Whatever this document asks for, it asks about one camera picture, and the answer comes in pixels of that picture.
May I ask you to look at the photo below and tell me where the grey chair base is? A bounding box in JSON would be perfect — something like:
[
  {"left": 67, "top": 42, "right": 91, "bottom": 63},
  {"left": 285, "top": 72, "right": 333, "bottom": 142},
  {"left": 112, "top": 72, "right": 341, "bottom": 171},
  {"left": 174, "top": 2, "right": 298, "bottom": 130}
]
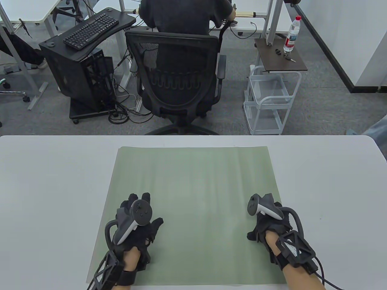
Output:
[{"left": 0, "top": 78, "right": 31, "bottom": 102}]

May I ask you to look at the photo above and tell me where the clear water bottle red cap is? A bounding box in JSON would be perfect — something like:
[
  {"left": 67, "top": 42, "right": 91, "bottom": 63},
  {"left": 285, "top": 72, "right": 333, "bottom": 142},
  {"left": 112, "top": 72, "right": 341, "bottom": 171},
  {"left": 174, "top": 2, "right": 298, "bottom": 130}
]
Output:
[{"left": 283, "top": 15, "right": 302, "bottom": 52}]

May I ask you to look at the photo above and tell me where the black mesh office chair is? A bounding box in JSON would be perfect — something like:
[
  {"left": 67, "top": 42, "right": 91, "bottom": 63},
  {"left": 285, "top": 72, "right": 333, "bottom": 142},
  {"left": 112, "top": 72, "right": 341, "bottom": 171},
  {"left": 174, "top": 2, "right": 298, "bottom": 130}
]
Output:
[{"left": 125, "top": 30, "right": 227, "bottom": 135}]

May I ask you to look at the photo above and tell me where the grey metal frame leg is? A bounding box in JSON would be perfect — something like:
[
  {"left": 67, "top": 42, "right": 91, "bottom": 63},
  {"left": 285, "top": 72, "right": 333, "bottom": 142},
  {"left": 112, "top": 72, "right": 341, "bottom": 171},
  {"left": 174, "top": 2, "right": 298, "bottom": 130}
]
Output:
[
  {"left": 262, "top": 0, "right": 283, "bottom": 46},
  {"left": 0, "top": 3, "right": 49, "bottom": 111}
]

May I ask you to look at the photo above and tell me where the black computer cart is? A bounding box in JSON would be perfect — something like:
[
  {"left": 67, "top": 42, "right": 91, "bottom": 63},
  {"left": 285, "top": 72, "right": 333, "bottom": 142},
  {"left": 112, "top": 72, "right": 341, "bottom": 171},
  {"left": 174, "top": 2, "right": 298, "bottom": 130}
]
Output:
[{"left": 39, "top": 8, "right": 137, "bottom": 124}]

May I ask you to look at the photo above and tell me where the person's left hand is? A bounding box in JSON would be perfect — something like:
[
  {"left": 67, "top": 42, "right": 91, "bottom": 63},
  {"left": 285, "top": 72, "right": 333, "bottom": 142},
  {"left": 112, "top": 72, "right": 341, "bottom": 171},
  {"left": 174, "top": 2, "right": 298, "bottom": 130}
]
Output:
[{"left": 116, "top": 193, "right": 164, "bottom": 271}]

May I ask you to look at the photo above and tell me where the black computer tower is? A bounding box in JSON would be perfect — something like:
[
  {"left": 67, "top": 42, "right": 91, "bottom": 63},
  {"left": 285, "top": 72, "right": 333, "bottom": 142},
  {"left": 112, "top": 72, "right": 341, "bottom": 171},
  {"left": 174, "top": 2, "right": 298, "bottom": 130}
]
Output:
[{"left": 41, "top": 45, "right": 117, "bottom": 113}]

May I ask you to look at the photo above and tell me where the white desk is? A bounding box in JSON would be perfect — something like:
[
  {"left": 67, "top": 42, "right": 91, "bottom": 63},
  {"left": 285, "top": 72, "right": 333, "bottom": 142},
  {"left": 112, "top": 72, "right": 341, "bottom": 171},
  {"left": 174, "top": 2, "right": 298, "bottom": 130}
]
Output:
[
  {"left": 0, "top": 0, "right": 62, "bottom": 24},
  {"left": 121, "top": 0, "right": 292, "bottom": 34}
]

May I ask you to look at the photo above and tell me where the white wire trolley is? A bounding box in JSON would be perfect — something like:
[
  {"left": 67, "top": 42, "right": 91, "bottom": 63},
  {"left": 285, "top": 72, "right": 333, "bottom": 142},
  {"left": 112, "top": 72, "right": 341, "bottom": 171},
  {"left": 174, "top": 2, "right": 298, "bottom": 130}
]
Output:
[{"left": 243, "top": 65, "right": 302, "bottom": 135}]

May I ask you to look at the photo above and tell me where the white and grey controller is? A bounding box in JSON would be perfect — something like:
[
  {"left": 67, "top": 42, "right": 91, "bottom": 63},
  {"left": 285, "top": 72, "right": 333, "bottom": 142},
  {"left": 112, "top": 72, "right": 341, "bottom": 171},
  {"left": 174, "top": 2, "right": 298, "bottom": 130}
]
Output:
[
  {"left": 248, "top": 193, "right": 285, "bottom": 220},
  {"left": 116, "top": 199, "right": 152, "bottom": 245}
]

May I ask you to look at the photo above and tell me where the person's right hand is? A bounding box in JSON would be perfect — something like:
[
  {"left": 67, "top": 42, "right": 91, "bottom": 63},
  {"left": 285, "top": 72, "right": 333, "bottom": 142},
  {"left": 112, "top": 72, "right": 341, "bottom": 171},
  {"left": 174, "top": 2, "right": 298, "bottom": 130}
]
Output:
[{"left": 247, "top": 194, "right": 295, "bottom": 265}]

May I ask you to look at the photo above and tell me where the black chair base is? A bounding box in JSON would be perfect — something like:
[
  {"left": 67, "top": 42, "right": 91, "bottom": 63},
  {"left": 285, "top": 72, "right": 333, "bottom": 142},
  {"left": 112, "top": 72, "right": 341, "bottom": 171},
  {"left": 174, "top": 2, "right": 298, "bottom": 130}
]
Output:
[{"left": 53, "top": 0, "right": 91, "bottom": 23}]

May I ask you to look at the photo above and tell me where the black keyboard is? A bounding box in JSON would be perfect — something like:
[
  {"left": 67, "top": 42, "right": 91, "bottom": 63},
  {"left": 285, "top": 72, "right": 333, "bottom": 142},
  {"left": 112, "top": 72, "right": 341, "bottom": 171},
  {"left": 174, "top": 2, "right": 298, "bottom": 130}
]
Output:
[{"left": 63, "top": 14, "right": 119, "bottom": 50}]

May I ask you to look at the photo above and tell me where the green desk mat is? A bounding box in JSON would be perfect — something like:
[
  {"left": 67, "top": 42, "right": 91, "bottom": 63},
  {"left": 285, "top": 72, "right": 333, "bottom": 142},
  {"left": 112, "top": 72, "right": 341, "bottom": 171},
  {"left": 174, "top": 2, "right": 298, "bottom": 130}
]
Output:
[{"left": 86, "top": 146, "right": 287, "bottom": 286}]

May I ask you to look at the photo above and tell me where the brown side table top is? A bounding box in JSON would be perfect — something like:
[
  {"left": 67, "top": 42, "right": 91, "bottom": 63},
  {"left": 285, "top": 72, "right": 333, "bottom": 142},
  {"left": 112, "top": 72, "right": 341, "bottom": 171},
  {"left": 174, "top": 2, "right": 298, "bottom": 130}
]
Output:
[{"left": 254, "top": 38, "right": 308, "bottom": 73}]

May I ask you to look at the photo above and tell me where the bundle of black floor cables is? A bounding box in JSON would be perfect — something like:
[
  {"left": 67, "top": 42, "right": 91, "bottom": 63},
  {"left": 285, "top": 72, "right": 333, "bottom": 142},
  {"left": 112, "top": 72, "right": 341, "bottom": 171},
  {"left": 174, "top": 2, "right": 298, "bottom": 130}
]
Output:
[{"left": 107, "top": 77, "right": 154, "bottom": 124}]

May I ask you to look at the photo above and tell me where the person's right forearm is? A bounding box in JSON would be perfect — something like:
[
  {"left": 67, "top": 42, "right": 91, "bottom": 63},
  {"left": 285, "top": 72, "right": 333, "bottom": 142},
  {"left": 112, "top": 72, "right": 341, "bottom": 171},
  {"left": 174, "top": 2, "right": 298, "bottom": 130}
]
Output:
[{"left": 265, "top": 231, "right": 327, "bottom": 290}]

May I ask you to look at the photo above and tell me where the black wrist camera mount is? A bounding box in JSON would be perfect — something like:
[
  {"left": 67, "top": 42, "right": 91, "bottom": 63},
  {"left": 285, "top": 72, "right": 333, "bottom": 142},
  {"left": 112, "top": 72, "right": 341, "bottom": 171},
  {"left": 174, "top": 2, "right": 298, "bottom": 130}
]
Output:
[
  {"left": 273, "top": 230, "right": 318, "bottom": 275},
  {"left": 86, "top": 249, "right": 140, "bottom": 290}
]

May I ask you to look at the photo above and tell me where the beige padded bar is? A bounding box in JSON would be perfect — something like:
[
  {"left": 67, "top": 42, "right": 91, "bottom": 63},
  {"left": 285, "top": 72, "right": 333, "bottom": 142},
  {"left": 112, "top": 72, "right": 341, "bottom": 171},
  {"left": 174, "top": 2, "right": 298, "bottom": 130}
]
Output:
[{"left": 133, "top": 8, "right": 257, "bottom": 18}]

